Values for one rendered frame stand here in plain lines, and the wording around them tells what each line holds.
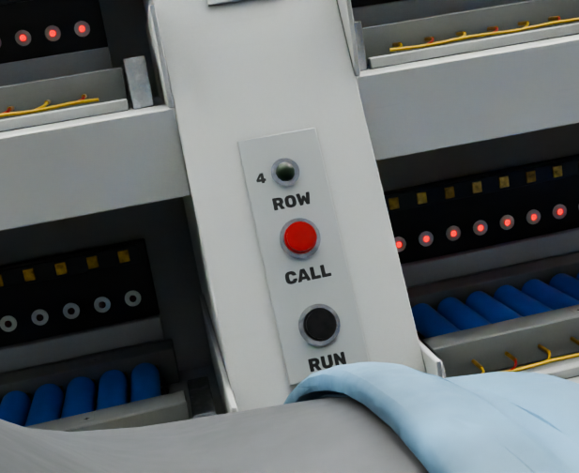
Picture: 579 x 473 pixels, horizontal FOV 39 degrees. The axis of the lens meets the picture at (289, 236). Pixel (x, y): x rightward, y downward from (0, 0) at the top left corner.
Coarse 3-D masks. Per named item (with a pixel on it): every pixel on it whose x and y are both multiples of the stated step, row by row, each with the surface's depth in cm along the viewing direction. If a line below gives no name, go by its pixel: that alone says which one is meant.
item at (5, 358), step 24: (72, 336) 54; (96, 336) 54; (120, 336) 54; (144, 336) 54; (0, 360) 53; (24, 360) 53; (48, 360) 54; (216, 360) 44; (192, 384) 45; (216, 384) 52; (192, 408) 42; (216, 408) 48
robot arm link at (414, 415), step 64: (320, 384) 6; (384, 384) 5; (448, 384) 5; (512, 384) 5; (576, 384) 5; (0, 448) 3; (64, 448) 4; (128, 448) 5; (192, 448) 5; (256, 448) 5; (320, 448) 5; (384, 448) 4; (448, 448) 4; (512, 448) 4; (576, 448) 4
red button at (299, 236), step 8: (296, 224) 39; (304, 224) 39; (288, 232) 39; (296, 232) 39; (304, 232) 39; (312, 232) 39; (288, 240) 39; (296, 240) 39; (304, 240) 39; (312, 240) 39; (288, 248) 39; (296, 248) 39; (304, 248) 39; (312, 248) 39
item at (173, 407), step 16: (144, 400) 45; (160, 400) 45; (176, 400) 44; (80, 416) 44; (96, 416) 44; (112, 416) 44; (128, 416) 44; (144, 416) 44; (160, 416) 44; (176, 416) 44
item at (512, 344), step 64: (384, 192) 56; (448, 192) 57; (512, 192) 58; (576, 192) 59; (448, 256) 57; (512, 256) 58; (576, 256) 58; (448, 320) 52; (512, 320) 48; (576, 320) 47
